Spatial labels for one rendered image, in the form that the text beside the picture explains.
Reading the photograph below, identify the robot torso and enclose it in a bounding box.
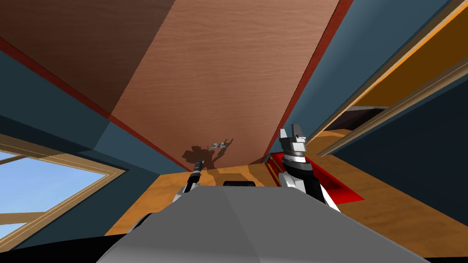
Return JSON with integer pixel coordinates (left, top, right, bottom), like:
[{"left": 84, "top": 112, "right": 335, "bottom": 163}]
[{"left": 96, "top": 180, "right": 433, "bottom": 263}]

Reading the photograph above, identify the brown wooden door leaf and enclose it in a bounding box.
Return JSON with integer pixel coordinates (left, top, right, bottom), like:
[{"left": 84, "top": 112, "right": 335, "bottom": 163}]
[{"left": 0, "top": 0, "right": 341, "bottom": 172}]

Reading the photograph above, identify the red flat box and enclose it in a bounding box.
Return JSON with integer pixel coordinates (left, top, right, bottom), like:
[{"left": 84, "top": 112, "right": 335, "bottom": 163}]
[{"left": 268, "top": 152, "right": 365, "bottom": 205}]

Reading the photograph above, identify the window with beige frame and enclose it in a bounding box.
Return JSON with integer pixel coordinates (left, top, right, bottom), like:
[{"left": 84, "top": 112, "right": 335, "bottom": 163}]
[{"left": 0, "top": 133, "right": 127, "bottom": 253}]

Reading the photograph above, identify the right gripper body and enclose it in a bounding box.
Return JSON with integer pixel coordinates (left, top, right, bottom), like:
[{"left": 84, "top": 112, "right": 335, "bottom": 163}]
[{"left": 279, "top": 135, "right": 308, "bottom": 158}]

